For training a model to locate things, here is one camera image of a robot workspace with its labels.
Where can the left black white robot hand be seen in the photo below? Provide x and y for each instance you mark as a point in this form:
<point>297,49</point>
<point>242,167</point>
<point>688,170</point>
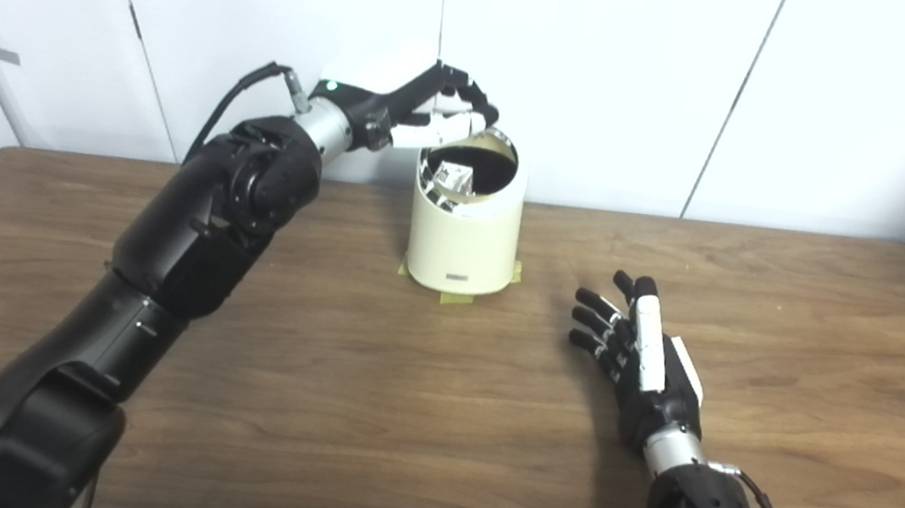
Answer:
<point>401,103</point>

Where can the gray wall label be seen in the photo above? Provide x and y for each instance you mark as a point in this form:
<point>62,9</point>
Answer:
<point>8,56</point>

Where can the black wall panel hinge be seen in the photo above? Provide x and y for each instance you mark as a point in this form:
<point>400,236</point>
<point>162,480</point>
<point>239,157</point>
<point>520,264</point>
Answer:
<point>136,22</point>

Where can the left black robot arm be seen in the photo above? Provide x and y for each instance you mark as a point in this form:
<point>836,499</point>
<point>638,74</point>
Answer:
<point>199,234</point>

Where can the yellow tape piece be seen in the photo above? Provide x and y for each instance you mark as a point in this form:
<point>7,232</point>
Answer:
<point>517,272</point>
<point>457,298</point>
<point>404,267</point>

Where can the green white milk carton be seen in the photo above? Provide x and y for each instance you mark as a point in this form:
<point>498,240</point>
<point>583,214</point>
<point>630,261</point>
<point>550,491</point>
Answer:
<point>454,177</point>

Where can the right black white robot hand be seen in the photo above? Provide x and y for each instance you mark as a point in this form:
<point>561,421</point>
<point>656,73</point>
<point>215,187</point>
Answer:
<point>652,405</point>

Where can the cream-colored cylindrical bin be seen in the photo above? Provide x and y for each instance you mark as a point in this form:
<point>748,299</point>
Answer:
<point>462,242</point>

